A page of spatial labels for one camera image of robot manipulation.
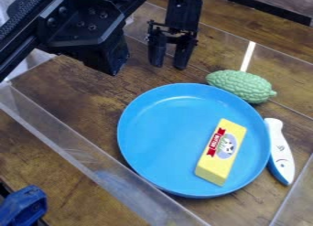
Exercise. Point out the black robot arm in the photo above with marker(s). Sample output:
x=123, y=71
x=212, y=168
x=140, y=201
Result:
x=83, y=29

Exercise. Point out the blue round plate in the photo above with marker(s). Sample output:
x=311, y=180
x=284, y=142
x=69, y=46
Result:
x=164, y=131

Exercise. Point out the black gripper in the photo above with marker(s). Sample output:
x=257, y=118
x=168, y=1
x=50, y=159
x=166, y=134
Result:
x=181, y=21

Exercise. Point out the clear acrylic enclosure wall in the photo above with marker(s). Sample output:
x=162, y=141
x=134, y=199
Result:
x=61, y=113

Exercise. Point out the blue clamp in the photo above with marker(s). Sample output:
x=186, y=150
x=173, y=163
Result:
x=23, y=207

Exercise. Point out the white blue toy fish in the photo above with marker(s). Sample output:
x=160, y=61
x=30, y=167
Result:
x=281, y=163

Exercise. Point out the green bumpy toy gourd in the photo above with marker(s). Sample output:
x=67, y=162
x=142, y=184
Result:
x=251, y=87

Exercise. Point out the yellow toy butter block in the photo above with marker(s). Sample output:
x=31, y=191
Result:
x=218, y=157

